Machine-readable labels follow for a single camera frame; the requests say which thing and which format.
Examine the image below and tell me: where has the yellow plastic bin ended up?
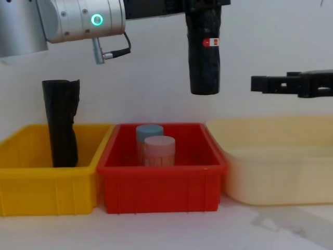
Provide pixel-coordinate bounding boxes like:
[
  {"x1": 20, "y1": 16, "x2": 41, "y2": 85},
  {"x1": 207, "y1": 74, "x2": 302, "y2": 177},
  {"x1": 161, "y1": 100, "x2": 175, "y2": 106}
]
[{"x1": 0, "y1": 124, "x2": 116, "y2": 217}]

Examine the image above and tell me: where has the cream plastic bin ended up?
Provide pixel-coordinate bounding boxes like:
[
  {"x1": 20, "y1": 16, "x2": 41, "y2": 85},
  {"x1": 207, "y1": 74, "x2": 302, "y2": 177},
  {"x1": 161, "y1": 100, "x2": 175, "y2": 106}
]
[{"x1": 205, "y1": 116, "x2": 333, "y2": 207}]

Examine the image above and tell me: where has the thin dark cable silver plug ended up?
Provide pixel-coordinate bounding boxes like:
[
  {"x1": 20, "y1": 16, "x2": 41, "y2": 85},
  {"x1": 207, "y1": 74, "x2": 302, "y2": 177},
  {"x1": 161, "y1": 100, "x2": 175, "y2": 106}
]
[{"x1": 91, "y1": 31, "x2": 132, "y2": 65}]

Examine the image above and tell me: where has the white table cloth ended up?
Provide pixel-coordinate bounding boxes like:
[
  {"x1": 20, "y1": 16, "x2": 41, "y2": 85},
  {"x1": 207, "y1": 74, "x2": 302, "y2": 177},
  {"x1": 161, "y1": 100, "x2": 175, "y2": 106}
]
[{"x1": 0, "y1": 200, "x2": 333, "y2": 250}]

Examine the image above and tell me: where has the black plastic roll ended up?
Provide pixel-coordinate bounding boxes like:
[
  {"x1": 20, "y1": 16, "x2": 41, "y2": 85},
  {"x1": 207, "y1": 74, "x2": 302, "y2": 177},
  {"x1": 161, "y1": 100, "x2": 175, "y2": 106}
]
[{"x1": 42, "y1": 78, "x2": 81, "y2": 168}]

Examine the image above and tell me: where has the jar with blue lid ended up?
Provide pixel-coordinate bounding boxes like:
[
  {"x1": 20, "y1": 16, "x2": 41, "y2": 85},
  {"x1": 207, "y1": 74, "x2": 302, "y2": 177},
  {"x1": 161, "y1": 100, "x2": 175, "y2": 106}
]
[{"x1": 135, "y1": 124, "x2": 164, "y2": 165}]

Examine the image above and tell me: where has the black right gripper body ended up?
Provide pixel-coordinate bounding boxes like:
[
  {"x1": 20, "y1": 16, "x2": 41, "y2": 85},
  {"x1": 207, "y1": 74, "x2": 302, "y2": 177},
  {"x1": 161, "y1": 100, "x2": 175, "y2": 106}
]
[{"x1": 298, "y1": 69, "x2": 333, "y2": 99}]

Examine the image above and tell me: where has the jar with pink lid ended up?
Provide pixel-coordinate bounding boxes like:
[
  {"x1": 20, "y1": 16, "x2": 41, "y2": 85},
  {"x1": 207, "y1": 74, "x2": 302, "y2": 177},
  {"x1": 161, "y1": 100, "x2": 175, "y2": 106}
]
[{"x1": 143, "y1": 135, "x2": 176, "y2": 168}]

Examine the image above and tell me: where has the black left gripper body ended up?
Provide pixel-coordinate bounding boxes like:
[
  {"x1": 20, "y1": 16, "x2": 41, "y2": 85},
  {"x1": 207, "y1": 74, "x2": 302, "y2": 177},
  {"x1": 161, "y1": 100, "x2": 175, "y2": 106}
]
[{"x1": 123, "y1": 0, "x2": 188, "y2": 20}]

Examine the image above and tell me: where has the red plastic bin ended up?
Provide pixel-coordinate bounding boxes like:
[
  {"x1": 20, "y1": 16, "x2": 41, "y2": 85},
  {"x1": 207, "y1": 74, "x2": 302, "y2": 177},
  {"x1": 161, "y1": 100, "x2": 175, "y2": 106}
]
[{"x1": 96, "y1": 122, "x2": 229, "y2": 215}]

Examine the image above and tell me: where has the black roll with red label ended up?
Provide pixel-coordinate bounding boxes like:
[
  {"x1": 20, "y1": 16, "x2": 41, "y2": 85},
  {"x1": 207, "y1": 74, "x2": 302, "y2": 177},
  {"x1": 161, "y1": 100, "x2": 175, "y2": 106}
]
[{"x1": 185, "y1": 5, "x2": 222, "y2": 96}]

